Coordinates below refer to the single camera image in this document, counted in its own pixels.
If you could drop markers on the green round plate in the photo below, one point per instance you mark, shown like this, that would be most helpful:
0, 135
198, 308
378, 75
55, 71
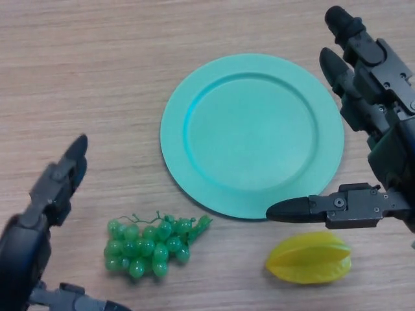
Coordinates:
249, 136

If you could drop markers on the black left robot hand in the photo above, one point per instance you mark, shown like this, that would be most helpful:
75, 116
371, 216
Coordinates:
22, 252

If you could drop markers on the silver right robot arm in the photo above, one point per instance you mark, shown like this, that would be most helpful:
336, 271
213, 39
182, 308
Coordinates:
413, 244

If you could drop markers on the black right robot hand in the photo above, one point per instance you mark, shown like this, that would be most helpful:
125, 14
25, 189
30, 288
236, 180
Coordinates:
392, 145

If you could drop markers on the green grapes bunch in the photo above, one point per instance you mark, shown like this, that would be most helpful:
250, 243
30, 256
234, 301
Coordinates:
142, 247

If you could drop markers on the yellow starfruit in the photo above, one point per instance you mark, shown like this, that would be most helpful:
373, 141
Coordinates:
308, 259

